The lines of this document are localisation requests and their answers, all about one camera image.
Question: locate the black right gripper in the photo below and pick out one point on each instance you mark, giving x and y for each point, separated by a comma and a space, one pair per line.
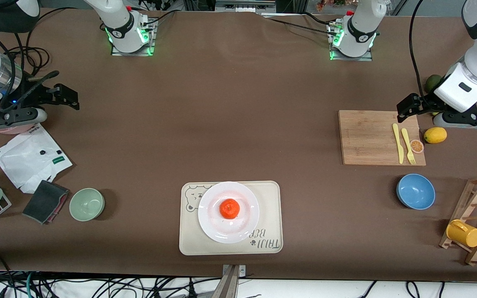
32, 96

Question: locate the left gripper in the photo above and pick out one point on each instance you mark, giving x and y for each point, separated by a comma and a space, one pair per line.
425, 102

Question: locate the white round plate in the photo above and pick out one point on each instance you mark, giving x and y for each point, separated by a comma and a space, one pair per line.
209, 219

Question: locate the orange fruit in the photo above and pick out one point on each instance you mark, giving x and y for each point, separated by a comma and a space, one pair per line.
230, 209

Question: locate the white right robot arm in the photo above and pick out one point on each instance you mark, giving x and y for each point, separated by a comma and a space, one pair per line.
120, 25

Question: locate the green lime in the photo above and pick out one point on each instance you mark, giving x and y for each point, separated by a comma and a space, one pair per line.
431, 82

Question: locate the yellow plastic fork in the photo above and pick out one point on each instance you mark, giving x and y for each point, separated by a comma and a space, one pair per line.
406, 140

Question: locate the toy orange slice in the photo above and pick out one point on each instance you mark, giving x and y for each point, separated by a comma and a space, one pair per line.
417, 146

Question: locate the yellow plastic knife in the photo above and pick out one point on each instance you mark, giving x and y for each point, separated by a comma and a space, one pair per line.
398, 145

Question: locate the pink bowl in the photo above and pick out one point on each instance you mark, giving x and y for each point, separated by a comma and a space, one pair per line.
10, 129

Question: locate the bamboo cutting board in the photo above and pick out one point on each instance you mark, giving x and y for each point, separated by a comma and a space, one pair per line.
367, 138

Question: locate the white plastic bag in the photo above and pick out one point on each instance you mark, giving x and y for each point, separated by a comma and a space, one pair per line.
23, 161

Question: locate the blue bowl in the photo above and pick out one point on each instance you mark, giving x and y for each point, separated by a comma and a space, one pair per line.
415, 191

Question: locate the grey folded cloth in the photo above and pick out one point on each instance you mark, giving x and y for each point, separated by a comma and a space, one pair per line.
44, 202

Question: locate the pale green bowl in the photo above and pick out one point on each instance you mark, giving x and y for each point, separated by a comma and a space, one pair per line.
87, 204

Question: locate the yellow plastic cup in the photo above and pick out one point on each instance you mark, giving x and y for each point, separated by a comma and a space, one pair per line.
464, 234

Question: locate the beige bear print tray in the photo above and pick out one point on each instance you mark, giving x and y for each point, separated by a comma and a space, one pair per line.
269, 198

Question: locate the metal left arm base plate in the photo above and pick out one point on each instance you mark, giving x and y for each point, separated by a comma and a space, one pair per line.
352, 58

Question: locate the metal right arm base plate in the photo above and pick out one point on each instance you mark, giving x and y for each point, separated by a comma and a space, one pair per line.
133, 51

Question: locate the metal table edge bracket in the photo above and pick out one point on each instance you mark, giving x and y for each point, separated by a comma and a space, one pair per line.
230, 281

